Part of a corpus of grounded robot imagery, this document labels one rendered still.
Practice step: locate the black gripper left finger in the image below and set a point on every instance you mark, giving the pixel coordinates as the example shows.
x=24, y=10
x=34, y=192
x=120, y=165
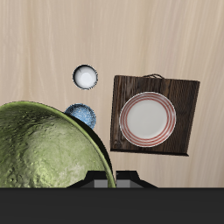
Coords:
x=97, y=177

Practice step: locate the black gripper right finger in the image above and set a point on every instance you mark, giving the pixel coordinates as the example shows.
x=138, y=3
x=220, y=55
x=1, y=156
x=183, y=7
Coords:
x=127, y=177

